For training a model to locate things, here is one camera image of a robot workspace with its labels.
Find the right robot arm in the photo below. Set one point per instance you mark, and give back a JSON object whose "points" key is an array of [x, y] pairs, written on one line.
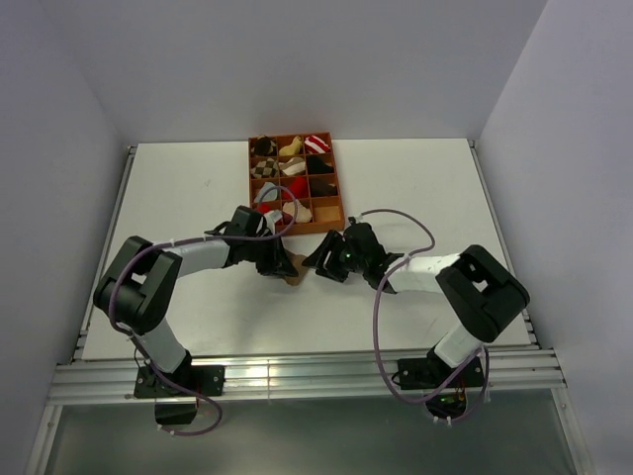
{"points": [[483, 294]]}

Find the red white striped rolled sock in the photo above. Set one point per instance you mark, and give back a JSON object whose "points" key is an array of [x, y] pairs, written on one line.
{"points": [[313, 144]]}

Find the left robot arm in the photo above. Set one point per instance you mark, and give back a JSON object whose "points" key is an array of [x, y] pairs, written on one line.
{"points": [[136, 290]]}

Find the light blue rolled sock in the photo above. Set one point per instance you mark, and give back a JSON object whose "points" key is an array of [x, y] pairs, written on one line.
{"points": [[268, 192]]}

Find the yellow rolled sock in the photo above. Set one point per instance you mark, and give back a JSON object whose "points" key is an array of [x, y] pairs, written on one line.
{"points": [[294, 146]]}

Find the black box under rail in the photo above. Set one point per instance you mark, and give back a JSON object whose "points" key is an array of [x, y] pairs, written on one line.
{"points": [[175, 414]]}

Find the beige brown striped rolled sock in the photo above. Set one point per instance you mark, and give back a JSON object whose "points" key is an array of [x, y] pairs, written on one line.
{"points": [[296, 165]]}

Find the red sock with white pattern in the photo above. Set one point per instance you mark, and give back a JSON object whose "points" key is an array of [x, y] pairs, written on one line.
{"points": [[264, 208]]}

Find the orange wooden compartment tray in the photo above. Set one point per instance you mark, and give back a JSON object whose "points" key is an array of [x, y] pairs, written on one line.
{"points": [[328, 212]]}

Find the aluminium front rail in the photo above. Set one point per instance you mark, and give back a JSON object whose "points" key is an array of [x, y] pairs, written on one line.
{"points": [[291, 377]]}

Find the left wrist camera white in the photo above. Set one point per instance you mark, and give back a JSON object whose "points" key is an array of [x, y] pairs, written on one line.
{"points": [[274, 218]]}

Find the beige maroon striped sock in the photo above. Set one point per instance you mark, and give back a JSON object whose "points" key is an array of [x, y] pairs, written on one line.
{"points": [[297, 211]]}

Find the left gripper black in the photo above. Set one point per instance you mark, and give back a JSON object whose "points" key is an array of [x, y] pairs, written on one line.
{"points": [[278, 264]]}

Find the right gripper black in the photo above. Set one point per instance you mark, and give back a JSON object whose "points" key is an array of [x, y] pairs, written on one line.
{"points": [[333, 241]]}

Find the dark brown black rolled sock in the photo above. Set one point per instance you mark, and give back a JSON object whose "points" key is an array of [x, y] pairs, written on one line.
{"points": [[320, 186]]}

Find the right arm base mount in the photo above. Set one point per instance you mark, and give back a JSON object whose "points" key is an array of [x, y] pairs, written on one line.
{"points": [[427, 373]]}

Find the checkered rolled sock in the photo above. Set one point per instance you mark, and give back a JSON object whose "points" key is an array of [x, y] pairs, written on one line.
{"points": [[265, 168]]}

